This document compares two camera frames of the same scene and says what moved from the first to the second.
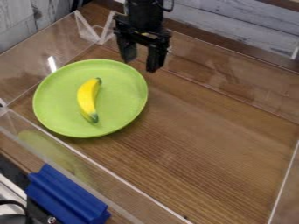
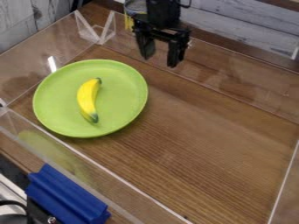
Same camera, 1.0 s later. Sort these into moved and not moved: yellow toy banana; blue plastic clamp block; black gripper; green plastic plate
Moved: black gripper
Not moved: blue plastic clamp block; yellow toy banana; green plastic plate
